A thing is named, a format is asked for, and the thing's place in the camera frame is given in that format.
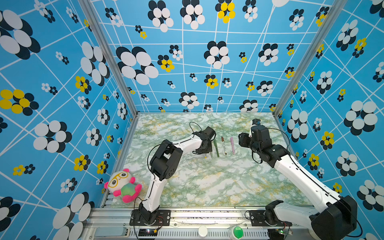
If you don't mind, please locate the plush toy with glasses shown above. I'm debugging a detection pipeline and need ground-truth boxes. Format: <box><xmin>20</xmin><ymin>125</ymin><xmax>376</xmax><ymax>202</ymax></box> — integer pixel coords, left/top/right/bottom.
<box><xmin>104</xmin><ymin>169</ymin><xmax>142</xmax><ymax>203</ymax></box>

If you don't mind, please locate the white grey pen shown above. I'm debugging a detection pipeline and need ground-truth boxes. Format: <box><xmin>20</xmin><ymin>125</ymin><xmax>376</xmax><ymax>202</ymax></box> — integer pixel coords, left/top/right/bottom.
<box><xmin>221</xmin><ymin>137</ymin><xmax>228</xmax><ymax>155</ymax></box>

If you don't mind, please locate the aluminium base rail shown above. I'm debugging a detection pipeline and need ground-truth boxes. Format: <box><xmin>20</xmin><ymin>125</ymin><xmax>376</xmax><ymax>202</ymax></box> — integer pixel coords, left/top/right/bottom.
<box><xmin>81</xmin><ymin>207</ymin><xmax>315</xmax><ymax>240</ymax></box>

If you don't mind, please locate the pink pen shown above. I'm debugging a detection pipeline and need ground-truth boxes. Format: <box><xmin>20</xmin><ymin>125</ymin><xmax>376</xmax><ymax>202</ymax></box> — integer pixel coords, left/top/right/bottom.
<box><xmin>230</xmin><ymin>137</ymin><xmax>236</xmax><ymax>155</ymax></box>

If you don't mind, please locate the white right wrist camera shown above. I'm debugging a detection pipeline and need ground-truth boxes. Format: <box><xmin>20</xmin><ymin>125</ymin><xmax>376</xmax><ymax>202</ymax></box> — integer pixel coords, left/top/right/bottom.
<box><xmin>252</xmin><ymin>119</ymin><xmax>261</xmax><ymax>127</ymax></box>

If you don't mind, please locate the white round button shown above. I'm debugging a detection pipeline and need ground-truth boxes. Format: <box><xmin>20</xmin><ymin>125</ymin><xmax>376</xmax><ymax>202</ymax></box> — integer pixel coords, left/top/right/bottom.
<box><xmin>198</xmin><ymin>226</ymin><xmax>208</xmax><ymax>239</ymax></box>

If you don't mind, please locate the aluminium corner post right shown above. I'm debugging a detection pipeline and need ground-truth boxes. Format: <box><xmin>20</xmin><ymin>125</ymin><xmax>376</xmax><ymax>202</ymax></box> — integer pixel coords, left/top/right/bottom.
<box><xmin>273</xmin><ymin>0</ymin><xmax>347</xmax><ymax>119</ymax></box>

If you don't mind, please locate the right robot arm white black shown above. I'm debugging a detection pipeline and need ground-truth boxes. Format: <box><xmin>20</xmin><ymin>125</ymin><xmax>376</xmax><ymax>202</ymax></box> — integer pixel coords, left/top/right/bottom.
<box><xmin>239</xmin><ymin>119</ymin><xmax>361</xmax><ymax>240</ymax></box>

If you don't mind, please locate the dark green pen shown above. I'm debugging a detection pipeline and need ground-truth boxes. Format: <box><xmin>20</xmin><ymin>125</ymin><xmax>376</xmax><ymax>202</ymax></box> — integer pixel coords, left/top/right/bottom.
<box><xmin>213</xmin><ymin>139</ymin><xmax>220</xmax><ymax>158</ymax></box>

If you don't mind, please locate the aluminium corner post left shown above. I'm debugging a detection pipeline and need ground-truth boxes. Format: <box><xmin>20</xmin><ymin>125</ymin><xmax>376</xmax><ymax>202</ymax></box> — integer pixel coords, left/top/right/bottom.
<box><xmin>79</xmin><ymin>0</ymin><xmax>138</xmax><ymax>119</ymax></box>

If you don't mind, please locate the green push button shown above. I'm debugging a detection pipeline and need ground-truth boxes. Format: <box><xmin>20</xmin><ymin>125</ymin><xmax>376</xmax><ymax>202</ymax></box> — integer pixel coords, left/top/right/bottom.
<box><xmin>228</xmin><ymin>226</ymin><xmax>244</xmax><ymax>240</ymax></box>

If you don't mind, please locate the aluminium corner post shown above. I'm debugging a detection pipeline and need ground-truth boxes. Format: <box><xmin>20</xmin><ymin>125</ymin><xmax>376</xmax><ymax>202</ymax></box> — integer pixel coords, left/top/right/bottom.
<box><xmin>79</xmin><ymin>0</ymin><xmax>138</xmax><ymax>119</ymax></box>
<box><xmin>273</xmin><ymin>0</ymin><xmax>347</xmax><ymax>119</ymax></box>

